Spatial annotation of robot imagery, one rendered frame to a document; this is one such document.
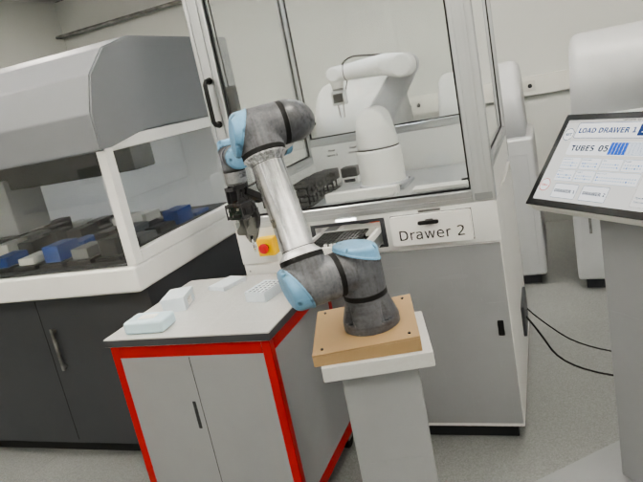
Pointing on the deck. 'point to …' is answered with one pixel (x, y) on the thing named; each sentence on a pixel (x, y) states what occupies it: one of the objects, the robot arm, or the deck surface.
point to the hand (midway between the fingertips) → (254, 237)
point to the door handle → (210, 102)
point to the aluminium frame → (203, 43)
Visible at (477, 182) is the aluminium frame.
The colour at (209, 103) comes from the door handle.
